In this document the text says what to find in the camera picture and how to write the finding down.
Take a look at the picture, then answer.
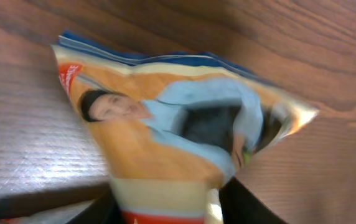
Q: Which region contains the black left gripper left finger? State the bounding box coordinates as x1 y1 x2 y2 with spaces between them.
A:
67 190 125 224

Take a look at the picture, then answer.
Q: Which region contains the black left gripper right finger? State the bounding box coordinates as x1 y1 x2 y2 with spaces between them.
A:
218 178 287 224

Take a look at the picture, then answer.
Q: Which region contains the yellow red snack bag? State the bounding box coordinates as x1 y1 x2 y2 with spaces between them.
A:
52 32 318 223

